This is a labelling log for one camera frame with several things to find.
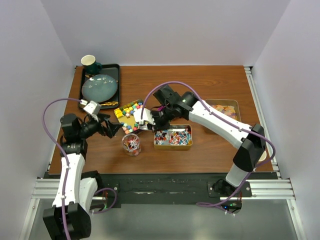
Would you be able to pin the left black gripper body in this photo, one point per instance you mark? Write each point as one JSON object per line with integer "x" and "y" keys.
{"x": 94, "y": 126}

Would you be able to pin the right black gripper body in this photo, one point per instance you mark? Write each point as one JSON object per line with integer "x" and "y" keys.
{"x": 162, "y": 118}

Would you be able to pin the magenta plastic scoop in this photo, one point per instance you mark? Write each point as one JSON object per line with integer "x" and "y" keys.
{"x": 160, "y": 108}

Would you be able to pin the gold tin of star candies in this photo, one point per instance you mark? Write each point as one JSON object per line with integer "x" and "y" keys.
{"x": 125, "y": 116}

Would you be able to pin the clear glass jar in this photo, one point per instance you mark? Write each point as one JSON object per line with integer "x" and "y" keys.
{"x": 131, "y": 144}

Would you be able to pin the gold tin of lollipops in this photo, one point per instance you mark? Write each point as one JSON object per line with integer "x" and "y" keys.
{"x": 176, "y": 138}

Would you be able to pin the gold tin of gummy candies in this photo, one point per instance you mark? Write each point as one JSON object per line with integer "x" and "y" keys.
{"x": 229, "y": 107}

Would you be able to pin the white jar lid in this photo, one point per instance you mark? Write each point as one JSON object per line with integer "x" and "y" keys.
{"x": 146, "y": 127}

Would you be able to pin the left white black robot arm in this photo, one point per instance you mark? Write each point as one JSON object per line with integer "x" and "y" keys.
{"x": 69, "y": 216}

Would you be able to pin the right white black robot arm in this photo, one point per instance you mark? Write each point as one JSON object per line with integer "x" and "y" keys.
{"x": 249, "y": 141}

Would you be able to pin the gold fork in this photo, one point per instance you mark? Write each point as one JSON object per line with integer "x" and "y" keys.
{"x": 110, "y": 103}

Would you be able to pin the teal ceramic plate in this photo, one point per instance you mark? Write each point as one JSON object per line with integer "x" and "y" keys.
{"x": 99, "y": 88}

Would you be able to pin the black serving tray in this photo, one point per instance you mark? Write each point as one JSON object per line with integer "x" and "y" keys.
{"x": 112, "y": 70}

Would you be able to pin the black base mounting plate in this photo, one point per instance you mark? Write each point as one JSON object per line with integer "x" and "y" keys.
{"x": 167, "y": 188}

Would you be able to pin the dark green mug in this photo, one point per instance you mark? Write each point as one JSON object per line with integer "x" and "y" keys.
{"x": 90, "y": 65}

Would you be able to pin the yellow mug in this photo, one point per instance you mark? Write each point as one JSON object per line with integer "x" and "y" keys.
{"x": 263, "y": 156}

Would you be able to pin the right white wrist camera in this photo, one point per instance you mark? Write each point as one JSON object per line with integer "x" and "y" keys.
{"x": 143, "y": 116}

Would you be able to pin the aluminium frame rail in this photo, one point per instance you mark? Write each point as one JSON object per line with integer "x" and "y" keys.
{"x": 261, "y": 189}

